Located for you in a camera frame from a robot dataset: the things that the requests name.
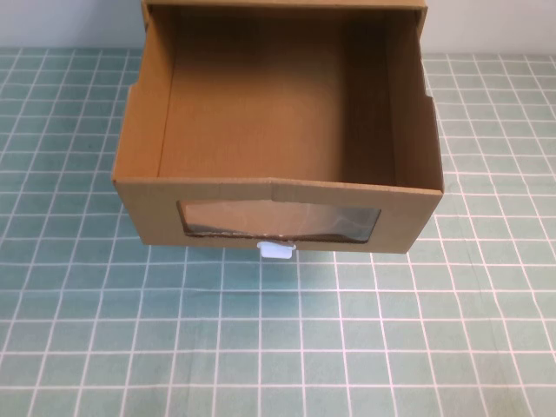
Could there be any white plastic drawer handle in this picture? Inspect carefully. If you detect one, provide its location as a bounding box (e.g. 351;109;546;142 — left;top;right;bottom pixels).
256;241;298;262

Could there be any cardboard drawer with dented front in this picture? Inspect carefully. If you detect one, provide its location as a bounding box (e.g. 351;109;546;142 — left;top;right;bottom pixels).
113;3;447;262

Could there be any cardboard shoe box shell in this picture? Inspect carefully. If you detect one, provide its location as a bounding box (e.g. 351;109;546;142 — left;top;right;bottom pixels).
141;0;430;23

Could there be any green checked tablecloth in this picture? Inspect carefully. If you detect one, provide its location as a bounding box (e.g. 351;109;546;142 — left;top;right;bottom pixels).
0;45;556;417

